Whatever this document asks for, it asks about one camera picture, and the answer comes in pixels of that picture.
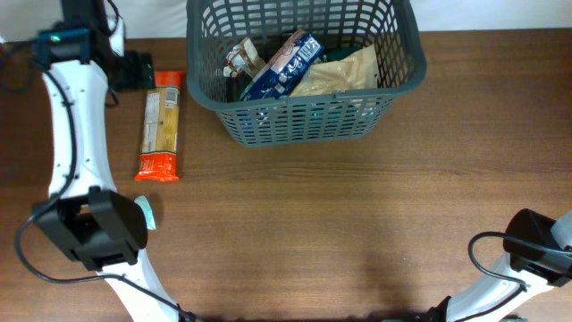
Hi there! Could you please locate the orange spaghetti packet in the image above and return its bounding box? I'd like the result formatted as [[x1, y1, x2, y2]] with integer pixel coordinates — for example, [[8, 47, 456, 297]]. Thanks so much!
[[135, 71, 185, 182]]

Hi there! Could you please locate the beige brown snack bag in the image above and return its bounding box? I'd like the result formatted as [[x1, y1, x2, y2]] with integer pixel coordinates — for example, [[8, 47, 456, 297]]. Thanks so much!
[[223, 38, 266, 78]]

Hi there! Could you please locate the small teal wrapper packet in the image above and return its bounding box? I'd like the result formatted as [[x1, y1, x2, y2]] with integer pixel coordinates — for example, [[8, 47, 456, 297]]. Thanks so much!
[[134, 195, 156, 231]]

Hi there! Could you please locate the blue Kleenex tissue pack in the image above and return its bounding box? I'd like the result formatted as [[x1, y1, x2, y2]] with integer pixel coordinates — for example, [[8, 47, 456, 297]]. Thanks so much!
[[240, 30, 324, 101]]

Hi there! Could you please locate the green Nescafe coffee bag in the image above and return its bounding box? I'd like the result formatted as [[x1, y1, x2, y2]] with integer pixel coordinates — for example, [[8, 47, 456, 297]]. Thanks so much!
[[320, 47, 367, 63]]

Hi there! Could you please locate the beige clear powder bag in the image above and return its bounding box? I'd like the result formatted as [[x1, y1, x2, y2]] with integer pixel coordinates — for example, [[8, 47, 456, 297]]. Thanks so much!
[[290, 46, 381, 97]]

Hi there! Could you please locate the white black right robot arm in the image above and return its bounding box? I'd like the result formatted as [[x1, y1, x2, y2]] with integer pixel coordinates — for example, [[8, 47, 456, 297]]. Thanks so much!
[[419, 208, 571, 322]]

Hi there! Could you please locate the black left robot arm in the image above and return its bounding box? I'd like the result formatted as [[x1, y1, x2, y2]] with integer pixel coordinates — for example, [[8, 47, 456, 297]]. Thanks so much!
[[29, 0, 194, 321]]

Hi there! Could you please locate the grey plastic basket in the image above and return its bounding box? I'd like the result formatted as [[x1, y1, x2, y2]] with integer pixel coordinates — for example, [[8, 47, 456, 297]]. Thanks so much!
[[187, 0, 426, 147]]

